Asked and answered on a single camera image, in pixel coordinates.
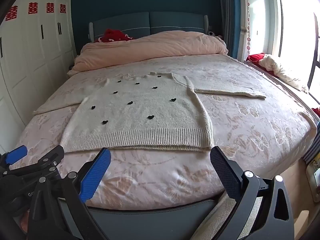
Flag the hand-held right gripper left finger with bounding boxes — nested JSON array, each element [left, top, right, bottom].
[[27, 147, 112, 240]]

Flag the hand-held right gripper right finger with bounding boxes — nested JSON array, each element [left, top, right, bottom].
[[194, 145, 295, 240]]

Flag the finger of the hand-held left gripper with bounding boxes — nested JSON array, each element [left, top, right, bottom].
[[0, 145, 28, 178], [7, 144, 66, 181]]

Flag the cream sweater with black hearts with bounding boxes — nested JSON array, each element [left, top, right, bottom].
[[34, 72, 267, 153]]

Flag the pink butterfly print blanket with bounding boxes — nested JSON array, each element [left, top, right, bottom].
[[11, 52, 318, 209]]

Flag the white wardrobe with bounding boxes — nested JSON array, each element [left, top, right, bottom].
[[0, 0, 78, 155]]

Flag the white crumpled blanket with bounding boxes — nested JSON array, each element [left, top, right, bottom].
[[261, 54, 310, 94]]

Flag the red cushion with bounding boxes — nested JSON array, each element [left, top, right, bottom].
[[246, 52, 267, 64]]

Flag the red cloth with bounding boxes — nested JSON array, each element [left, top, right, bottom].
[[97, 29, 133, 43]]

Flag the grey-blue curtain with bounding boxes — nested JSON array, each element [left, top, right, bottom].
[[217, 0, 247, 60]]

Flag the white patterned sheer curtain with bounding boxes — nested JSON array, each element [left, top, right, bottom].
[[244, 0, 256, 55]]

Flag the blue upholstered headboard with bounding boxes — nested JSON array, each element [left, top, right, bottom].
[[89, 11, 209, 43]]

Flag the window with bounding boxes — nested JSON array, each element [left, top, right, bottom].
[[277, 0, 320, 105]]

